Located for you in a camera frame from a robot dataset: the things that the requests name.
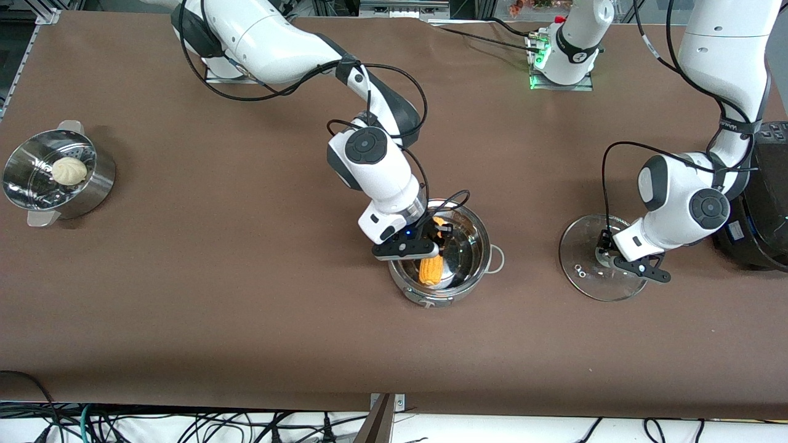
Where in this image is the yellow corn cob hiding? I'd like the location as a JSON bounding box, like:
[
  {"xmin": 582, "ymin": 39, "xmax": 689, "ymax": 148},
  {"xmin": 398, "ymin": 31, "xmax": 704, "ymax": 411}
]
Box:
[{"xmin": 418, "ymin": 216, "xmax": 448, "ymax": 287}]

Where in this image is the glass pot lid with knob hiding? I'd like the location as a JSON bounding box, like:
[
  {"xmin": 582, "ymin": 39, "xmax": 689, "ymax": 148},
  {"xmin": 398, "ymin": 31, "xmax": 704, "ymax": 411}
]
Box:
[{"xmin": 558, "ymin": 213, "xmax": 651, "ymax": 303}]

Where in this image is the steel steamer pot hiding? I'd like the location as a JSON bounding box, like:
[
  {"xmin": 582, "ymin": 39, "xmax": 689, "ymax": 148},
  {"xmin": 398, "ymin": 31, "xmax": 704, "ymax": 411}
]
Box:
[{"xmin": 1, "ymin": 119, "xmax": 118, "ymax": 228}]

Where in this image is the black rice cooker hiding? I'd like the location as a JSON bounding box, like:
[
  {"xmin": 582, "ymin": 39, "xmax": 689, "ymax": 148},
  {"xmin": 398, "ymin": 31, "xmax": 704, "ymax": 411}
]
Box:
[{"xmin": 712, "ymin": 121, "xmax": 788, "ymax": 273}]

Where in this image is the brown table cover sheet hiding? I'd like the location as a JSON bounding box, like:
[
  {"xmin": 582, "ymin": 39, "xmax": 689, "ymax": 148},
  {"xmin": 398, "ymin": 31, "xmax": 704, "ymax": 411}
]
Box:
[{"xmin": 0, "ymin": 11, "xmax": 788, "ymax": 420}]

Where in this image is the grey metal box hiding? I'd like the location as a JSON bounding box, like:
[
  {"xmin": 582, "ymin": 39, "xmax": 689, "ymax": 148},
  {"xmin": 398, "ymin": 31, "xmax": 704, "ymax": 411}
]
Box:
[{"xmin": 359, "ymin": 0, "xmax": 451, "ymax": 18}]

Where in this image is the white steamed bun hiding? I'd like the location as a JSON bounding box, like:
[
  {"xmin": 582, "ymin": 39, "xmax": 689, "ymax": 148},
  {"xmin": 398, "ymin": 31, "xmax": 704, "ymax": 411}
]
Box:
[{"xmin": 51, "ymin": 156, "xmax": 88, "ymax": 187}]

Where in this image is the steel pot with handles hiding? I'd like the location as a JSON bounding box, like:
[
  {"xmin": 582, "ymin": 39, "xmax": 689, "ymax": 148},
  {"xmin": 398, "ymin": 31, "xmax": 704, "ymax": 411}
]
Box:
[{"xmin": 388, "ymin": 198, "xmax": 506, "ymax": 309}]

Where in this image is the silver table edge bracket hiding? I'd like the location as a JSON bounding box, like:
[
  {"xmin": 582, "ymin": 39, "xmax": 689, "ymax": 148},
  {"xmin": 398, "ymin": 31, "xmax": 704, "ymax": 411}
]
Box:
[{"xmin": 368, "ymin": 392, "xmax": 407, "ymax": 443}]

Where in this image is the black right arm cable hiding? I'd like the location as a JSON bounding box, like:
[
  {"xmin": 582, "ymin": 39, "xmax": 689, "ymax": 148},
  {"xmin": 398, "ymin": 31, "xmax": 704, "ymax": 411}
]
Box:
[{"xmin": 177, "ymin": 0, "xmax": 472, "ymax": 242}]

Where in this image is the black cable across table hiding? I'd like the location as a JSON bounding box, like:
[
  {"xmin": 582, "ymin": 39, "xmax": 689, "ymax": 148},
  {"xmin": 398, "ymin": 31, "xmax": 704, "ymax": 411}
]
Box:
[{"xmin": 430, "ymin": 17, "xmax": 555, "ymax": 57}]

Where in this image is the green cable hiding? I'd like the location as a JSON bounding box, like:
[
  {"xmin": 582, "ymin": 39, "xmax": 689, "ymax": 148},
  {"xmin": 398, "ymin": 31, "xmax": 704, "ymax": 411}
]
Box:
[{"xmin": 76, "ymin": 403, "xmax": 94, "ymax": 443}]

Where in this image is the thick black cable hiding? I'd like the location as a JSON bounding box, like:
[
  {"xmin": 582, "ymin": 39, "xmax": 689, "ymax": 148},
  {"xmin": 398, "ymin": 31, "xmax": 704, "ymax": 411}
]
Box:
[{"xmin": 0, "ymin": 369, "xmax": 61, "ymax": 426}]

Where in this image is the aluminium frame profile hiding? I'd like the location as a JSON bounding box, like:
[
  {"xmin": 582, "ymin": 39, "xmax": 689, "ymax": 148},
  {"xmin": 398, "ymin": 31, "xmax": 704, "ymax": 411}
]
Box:
[{"xmin": 0, "ymin": 6, "xmax": 62, "ymax": 121}]

